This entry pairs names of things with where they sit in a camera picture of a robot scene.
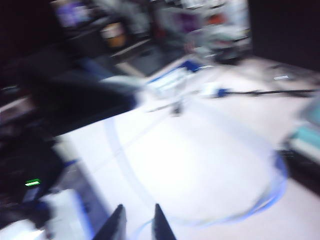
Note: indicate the white video adapter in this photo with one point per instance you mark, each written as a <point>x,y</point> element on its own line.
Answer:
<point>210,90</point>

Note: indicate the black AOC monitor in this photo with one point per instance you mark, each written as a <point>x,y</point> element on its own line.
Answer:
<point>287,27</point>

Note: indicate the orange round container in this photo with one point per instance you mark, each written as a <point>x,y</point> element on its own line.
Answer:
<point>113,36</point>

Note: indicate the white small box stack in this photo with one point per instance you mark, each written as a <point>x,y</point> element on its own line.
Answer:
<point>167,81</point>

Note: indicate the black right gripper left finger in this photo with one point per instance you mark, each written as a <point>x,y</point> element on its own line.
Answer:
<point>116,225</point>

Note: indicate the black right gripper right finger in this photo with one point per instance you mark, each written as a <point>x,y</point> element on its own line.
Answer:
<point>162,225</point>

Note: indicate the teal book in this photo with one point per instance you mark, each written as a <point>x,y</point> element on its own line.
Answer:
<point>307,130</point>

